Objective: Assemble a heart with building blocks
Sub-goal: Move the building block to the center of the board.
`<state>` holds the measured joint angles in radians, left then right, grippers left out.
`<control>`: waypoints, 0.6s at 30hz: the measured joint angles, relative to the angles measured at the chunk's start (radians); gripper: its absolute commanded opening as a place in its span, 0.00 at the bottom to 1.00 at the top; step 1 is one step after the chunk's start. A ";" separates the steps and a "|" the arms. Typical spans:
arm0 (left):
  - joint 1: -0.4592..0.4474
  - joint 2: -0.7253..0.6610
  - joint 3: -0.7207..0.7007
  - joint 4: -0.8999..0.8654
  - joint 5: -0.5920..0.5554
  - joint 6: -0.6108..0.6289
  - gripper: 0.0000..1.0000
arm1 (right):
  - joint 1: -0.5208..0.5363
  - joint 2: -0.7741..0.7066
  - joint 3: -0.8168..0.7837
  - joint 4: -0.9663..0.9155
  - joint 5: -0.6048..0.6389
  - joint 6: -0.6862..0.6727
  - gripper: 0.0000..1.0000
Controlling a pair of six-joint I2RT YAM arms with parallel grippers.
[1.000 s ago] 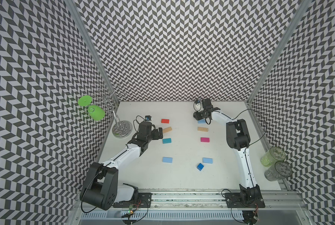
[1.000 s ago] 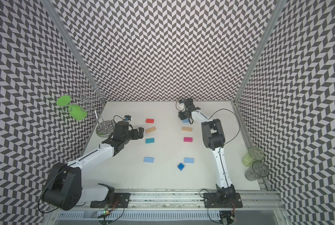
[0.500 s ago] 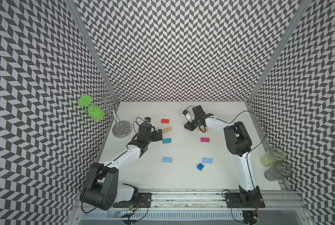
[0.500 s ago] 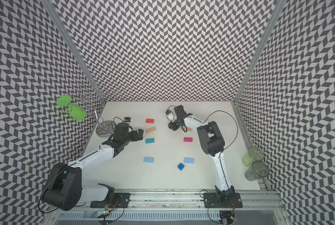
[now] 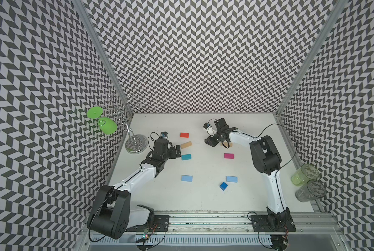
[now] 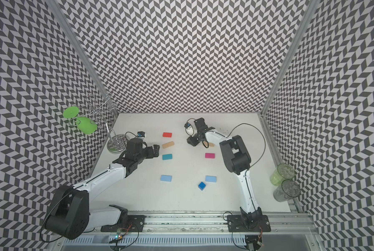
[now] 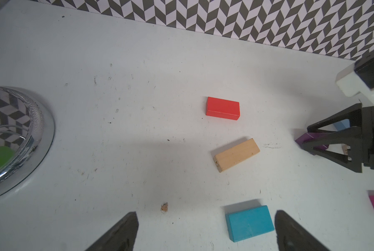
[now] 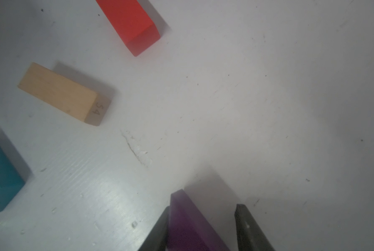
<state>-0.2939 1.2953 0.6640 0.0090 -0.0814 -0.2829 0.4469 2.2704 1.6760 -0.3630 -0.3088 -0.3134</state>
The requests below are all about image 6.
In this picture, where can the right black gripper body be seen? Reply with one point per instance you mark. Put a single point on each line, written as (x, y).
(196, 139)

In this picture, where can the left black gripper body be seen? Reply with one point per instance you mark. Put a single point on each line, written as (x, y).
(146, 153)

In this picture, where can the red rectangular block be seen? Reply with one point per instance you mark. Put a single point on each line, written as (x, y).
(167, 135)

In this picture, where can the teal rectangular block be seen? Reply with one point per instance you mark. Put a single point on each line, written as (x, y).
(167, 157)

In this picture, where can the magenta rectangular block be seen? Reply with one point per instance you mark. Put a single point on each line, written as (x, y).
(209, 155)

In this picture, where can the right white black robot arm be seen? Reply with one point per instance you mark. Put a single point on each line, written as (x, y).
(237, 160)

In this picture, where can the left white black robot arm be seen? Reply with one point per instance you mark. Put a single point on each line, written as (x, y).
(69, 214)

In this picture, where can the light blue block lower left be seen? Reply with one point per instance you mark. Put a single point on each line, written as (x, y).
(166, 178)

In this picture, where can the light blue block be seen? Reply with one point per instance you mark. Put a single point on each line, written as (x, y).
(211, 179)
(166, 178)

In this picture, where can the light blue block lower right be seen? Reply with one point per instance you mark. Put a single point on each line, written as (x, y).
(211, 179)

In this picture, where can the dark blue cube block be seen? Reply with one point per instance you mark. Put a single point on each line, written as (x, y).
(201, 186)

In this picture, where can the lower green cup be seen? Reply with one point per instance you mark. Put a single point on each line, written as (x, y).
(86, 125)

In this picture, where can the green cup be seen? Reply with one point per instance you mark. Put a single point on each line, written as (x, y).
(86, 125)
(71, 112)

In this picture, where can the upper green cup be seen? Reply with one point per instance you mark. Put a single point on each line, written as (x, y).
(71, 112)

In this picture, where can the green transparent glass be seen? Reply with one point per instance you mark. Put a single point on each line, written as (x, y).
(281, 173)

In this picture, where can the grey transparent glass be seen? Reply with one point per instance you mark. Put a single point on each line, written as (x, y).
(287, 190)

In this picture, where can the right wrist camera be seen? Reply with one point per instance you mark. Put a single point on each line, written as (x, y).
(189, 128)

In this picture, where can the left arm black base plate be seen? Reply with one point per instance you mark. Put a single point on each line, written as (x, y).
(130, 223)

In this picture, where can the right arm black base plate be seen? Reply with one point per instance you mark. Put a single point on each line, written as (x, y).
(235, 223)

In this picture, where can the aluminium front rail frame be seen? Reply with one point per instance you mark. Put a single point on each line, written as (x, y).
(273, 231)

